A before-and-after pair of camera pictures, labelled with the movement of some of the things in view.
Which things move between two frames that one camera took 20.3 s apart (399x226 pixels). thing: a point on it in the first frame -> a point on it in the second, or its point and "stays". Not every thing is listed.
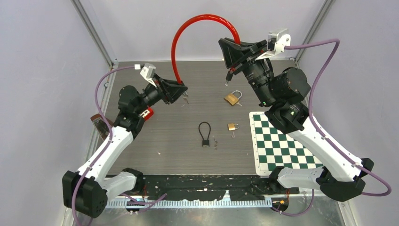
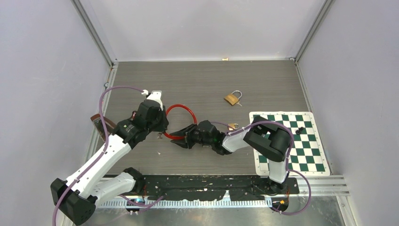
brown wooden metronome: [100, 125] stays
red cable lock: [184, 24] -> [172, 137]
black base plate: [190, 188] stays
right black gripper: [232, 52] -> [187, 132]
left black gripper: [171, 90] -> [163, 126]
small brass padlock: [231, 126] stays
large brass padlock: [231, 99] stays
